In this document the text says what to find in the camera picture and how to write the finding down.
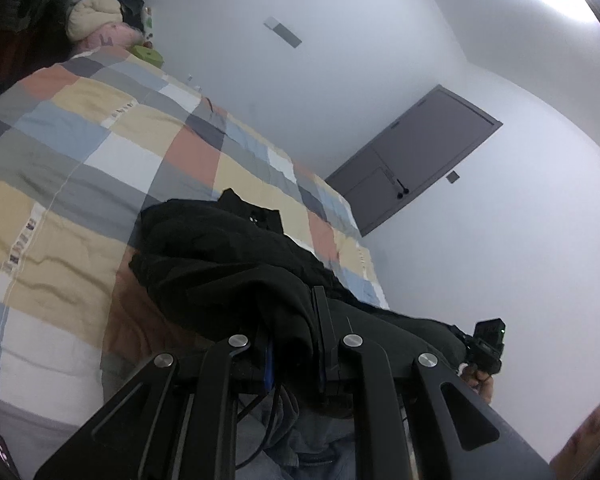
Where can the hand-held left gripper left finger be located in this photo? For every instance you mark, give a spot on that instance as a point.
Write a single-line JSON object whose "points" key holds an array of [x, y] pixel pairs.
{"points": [[268, 367]]}

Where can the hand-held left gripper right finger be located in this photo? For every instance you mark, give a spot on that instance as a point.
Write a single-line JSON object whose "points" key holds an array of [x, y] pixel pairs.
{"points": [[325, 330]]}

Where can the black puffer jacket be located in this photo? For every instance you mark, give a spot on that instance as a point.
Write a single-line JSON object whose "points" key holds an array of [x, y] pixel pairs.
{"points": [[220, 270]]}

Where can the person's right forearm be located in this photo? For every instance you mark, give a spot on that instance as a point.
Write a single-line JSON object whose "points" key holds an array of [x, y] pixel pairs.
{"points": [[587, 435]]}

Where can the person's right hand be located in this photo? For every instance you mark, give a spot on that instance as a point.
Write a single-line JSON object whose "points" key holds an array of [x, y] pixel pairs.
{"points": [[480, 385]]}

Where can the grey door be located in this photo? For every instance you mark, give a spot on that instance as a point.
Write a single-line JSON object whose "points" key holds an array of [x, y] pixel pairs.
{"points": [[420, 150]]}

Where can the checkered bed sheet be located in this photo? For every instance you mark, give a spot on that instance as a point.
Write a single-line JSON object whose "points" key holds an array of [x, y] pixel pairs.
{"points": [[80, 170]]}

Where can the green plush item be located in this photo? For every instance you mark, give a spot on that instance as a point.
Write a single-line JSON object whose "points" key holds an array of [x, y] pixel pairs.
{"points": [[147, 53]]}

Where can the pink pillow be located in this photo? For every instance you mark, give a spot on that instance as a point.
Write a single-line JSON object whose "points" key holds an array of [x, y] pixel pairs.
{"points": [[115, 36]]}

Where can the cream fleece garment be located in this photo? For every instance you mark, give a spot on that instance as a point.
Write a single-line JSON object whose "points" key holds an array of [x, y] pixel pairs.
{"points": [[92, 15]]}

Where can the grey wall switch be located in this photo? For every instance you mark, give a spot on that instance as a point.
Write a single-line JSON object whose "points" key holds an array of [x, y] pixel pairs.
{"points": [[452, 177]]}

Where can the white and grey wall panel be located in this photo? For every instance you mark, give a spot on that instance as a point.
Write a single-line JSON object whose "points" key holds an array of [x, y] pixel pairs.
{"points": [[282, 30]]}

